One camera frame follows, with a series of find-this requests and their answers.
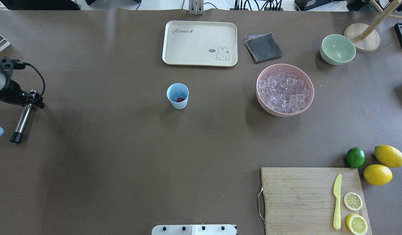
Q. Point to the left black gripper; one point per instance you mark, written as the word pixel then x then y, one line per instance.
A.
pixel 11 90

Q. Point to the steel muddler black tip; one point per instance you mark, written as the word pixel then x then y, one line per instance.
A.
pixel 17 135

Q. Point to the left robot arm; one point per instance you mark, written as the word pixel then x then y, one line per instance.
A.
pixel 5 77

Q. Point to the light blue cup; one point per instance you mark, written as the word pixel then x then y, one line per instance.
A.
pixel 175 91

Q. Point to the pink bowl of ice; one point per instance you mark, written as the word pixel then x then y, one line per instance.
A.
pixel 284 90

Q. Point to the cream rabbit tray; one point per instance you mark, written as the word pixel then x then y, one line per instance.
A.
pixel 200 43

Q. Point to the grey folded cloth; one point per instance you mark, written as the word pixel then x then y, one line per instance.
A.
pixel 263 47

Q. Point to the wooden cutting board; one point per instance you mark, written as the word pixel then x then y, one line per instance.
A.
pixel 300 200

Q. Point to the mint green bowl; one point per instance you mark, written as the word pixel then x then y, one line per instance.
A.
pixel 337 49

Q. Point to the green lime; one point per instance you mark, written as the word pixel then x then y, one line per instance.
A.
pixel 355 157

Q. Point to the yellow plastic knife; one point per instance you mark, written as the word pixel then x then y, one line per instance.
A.
pixel 337 194

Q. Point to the lemon slice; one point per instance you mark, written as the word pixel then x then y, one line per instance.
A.
pixel 353 201
pixel 356 224

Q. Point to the yellow lemon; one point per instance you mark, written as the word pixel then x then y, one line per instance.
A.
pixel 377 174
pixel 388 156

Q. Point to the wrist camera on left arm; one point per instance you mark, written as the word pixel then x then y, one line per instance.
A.
pixel 7 63

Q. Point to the aluminium frame post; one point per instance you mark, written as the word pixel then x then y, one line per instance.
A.
pixel 196 7

